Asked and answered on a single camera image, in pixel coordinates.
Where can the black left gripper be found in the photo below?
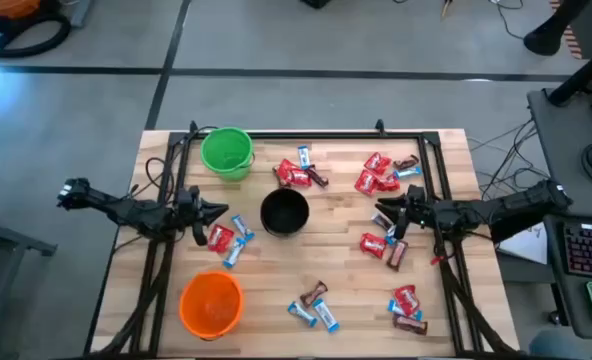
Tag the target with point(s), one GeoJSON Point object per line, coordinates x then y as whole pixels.
{"type": "Point", "coordinates": [188, 215]}

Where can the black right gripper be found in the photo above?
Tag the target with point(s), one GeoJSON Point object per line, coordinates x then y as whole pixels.
{"type": "Point", "coordinates": [417, 212]}

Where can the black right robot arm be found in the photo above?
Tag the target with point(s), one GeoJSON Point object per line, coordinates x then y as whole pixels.
{"type": "Point", "coordinates": [501, 205]}

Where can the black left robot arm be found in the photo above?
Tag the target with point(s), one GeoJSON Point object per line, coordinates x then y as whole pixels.
{"type": "Point", "coordinates": [121, 207]}

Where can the red zip tie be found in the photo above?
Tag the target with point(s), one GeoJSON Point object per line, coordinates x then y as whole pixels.
{"type": "Point", "coordinates": [436, 260]}

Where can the green plastic face bucket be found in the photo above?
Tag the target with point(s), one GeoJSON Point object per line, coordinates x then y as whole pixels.
{"type": "Point", "coordinates": [226, 150]}

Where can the black plastic bucket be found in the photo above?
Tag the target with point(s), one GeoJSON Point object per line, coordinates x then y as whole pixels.
{"type": "Point", "coordinates": [284, 212]}

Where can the orange plastic bucket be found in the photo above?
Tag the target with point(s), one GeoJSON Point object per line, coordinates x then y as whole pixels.
{"type": "Point", "coordinates": [211, 305]}

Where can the white paper sheet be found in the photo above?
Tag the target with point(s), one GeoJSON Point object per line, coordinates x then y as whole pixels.
{"type": "Point", "coordinates": [526, 245]}

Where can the dark grey desk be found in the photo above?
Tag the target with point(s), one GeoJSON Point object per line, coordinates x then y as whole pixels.
{"type": "Point", "coordinates": [561, 150]}

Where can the black backlit keyboard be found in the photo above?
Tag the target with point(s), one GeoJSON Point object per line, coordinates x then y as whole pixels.
{"type": "Point", "coordinates": [591, 250]}

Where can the grey metal cart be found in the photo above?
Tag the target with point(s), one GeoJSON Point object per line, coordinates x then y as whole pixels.
{"type": "Point", "coordinates": [6, 240]}

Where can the person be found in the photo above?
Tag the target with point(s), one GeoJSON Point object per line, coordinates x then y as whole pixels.
{"type": "Point", "coordinates": [556, 347]}

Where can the black diagonal pole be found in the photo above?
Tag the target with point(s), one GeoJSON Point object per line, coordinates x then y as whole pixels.
{"type": "Point", "coordinates": [581, 75]}

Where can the person's leg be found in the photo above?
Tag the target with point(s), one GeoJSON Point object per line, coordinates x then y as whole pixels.
{"type": "Point", "coordinates": [546, 37]}

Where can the orange shop vacuum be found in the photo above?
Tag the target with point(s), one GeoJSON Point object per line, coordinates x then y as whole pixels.
{"type": "Point", "coordinates": [11, 7]}

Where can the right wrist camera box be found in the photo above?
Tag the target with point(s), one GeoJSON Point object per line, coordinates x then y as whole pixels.
{"type": "Point", "coordinates": [416, 194]}

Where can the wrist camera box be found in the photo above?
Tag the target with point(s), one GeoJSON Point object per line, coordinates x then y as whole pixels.
{"type": "Point", "coordinates": [416, 194]}
{"type": "Point", "coordinates": [188, 195]}

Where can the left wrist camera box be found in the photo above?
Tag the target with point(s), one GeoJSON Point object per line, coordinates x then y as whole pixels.
{"type": "Point", "coordinates": [188, 195]}

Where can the black aluminium table frame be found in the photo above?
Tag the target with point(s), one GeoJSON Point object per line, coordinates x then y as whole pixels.
{"type": "Point", "coordinates": [326, 135]}

